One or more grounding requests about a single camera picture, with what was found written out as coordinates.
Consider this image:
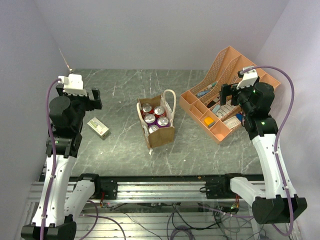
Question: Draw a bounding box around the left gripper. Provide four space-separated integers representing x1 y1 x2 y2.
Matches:
55 84 102 130

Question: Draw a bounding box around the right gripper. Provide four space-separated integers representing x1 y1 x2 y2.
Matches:
219 81 256 115

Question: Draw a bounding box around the red Coca-Cola can back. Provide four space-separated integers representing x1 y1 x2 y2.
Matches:
140 103 154 118

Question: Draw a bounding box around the red coca-cola can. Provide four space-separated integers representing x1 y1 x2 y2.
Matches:
153 105 166 119
140 103 154 118

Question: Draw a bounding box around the purple fanta can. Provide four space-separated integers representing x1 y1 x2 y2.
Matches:
156 116 170 128
144 114 157 126
148 124 159 134

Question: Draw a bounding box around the brown canvas tote bag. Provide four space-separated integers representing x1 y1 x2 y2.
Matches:
136 89 177 150

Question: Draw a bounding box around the red Coca-Cola can front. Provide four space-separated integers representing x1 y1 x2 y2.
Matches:
153 105 166 119

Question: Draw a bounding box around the purple Fanta can back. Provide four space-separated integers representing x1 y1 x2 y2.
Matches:
156 116 170 128

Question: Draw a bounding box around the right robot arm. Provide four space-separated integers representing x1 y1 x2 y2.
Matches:
220 82 308 225

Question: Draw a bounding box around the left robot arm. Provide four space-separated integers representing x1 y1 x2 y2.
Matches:
21 84 103 240

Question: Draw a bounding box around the orange plastic desk organizer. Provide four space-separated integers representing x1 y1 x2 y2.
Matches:
179 46 280 144

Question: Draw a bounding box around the blue marker in organizer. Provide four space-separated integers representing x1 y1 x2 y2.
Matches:
196 89 211 98

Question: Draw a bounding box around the yellow eraser in organizer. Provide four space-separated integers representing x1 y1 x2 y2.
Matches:
203 117 216 129

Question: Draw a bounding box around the small white cardboard box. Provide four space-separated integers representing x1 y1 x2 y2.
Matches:
87 117 110 140

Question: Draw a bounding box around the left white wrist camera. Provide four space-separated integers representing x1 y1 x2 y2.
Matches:
58 73 88 97

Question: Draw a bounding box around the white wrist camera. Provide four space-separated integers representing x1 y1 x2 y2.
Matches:
236 66 258 89
58 73 88 97

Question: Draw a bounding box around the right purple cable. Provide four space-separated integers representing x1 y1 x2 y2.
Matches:
237 65 295 237

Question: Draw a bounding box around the purple cable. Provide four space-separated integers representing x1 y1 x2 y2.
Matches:
39 78 63 240
237 65 295 237

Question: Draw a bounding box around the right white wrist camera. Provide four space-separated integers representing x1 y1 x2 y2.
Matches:
236 66 258 89

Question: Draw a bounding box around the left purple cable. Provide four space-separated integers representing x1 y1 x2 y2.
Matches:
39 78 63 240

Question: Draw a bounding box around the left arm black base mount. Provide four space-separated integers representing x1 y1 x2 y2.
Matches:
97 177 118 200

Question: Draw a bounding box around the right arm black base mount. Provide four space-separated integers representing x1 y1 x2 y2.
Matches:
199 175 232 200

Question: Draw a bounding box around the aluminium mounting rail frame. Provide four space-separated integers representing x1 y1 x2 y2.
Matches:
14 174 303 240

